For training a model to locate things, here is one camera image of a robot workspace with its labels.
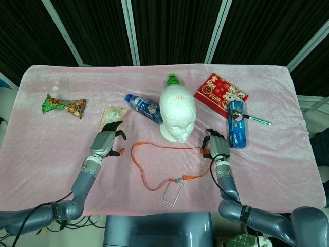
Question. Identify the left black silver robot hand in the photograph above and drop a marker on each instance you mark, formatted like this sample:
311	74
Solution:
102	142

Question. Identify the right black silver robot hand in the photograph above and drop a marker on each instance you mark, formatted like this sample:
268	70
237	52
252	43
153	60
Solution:
218	148

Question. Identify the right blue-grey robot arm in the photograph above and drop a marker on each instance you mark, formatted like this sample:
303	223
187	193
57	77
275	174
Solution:
228	185

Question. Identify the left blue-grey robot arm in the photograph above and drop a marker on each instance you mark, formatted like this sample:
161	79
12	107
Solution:
82	180

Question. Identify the white foam mannequin head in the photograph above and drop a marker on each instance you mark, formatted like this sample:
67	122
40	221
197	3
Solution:
177	110

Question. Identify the blue Oreo cookie box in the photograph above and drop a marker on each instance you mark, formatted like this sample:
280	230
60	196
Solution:
237	131

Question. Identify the clear yellowish snack packet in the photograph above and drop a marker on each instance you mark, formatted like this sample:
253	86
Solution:
113	115

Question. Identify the green black pen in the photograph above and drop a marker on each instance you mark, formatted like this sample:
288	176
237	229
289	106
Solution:
257	119

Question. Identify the green orange snack bag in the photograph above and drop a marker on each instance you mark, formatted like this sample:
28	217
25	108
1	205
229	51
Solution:
64	105

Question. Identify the blue label water bottle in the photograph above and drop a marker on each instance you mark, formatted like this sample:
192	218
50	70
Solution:
144	105

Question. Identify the red desk calendar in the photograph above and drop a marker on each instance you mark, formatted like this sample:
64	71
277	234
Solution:
213	90

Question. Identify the pink velvet tablecloth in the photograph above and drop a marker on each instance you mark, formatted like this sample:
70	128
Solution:
102	77

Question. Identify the green cap bottle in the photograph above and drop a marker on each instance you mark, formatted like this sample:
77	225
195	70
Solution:
172	81

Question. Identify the green grid box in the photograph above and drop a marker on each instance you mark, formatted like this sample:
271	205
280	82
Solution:
244	240

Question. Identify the blue-grey robot torso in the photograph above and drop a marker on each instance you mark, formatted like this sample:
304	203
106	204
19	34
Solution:
154	229

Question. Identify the white blue panel edge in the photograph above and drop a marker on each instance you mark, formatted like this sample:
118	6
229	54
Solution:
6	82

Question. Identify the white partition post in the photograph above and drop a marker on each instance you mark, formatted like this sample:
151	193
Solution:
217	33
131	33
64	33
308	43

